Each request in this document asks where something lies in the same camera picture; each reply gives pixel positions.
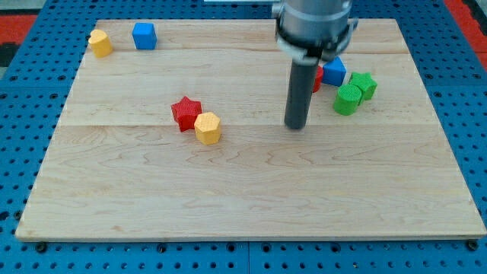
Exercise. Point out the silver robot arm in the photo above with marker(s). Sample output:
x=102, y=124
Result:
x=313, y=30

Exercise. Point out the yellow hexagon block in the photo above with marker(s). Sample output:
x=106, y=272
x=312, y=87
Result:
x=208, y=128

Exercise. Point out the red star block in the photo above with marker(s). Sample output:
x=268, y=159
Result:
x=185, y=113

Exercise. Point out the green star block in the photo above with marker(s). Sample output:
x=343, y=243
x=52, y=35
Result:
x=365, y=83

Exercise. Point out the blue cube block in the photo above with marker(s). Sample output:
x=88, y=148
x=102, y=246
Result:
x=144, y=36

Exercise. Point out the light wooden board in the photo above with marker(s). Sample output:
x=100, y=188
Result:
x=118, y=169

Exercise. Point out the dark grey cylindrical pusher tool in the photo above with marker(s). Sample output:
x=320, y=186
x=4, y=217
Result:
x=300, y=89

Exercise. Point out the red round block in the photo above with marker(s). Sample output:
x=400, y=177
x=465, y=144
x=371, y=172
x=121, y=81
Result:
x=318, y=79

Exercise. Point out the blue triangular block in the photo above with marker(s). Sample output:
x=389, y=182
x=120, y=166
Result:
x=334, y=72

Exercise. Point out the green cylinder block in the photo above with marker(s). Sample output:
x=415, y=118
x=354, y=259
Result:
x=348, y=97

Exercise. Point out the yellow heart block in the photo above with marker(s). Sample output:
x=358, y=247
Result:
x=99, y=43

